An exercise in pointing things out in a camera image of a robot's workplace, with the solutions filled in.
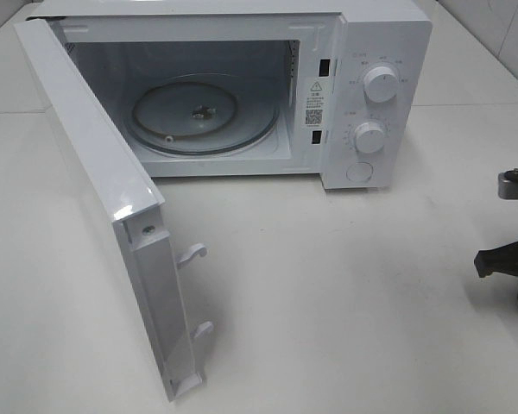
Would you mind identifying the round white door button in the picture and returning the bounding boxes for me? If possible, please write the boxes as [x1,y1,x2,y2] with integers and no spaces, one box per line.
[346,162,374,183]

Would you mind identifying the glass microwave turntable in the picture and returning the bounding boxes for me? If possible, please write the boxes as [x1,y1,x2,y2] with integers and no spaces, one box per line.
[126,73,280,157]

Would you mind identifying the white microwave oven body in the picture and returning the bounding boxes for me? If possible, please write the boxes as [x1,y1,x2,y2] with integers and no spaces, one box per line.
[22,1,432,190]

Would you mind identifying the lower white timer knob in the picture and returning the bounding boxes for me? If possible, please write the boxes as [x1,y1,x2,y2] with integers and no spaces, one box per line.
[353,121,387,154]

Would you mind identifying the upper white power knob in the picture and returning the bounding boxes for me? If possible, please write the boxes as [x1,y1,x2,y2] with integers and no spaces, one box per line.
[362,62,400,104]

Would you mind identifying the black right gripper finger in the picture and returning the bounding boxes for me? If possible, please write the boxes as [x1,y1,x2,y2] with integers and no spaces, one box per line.
[474,241,518,278]

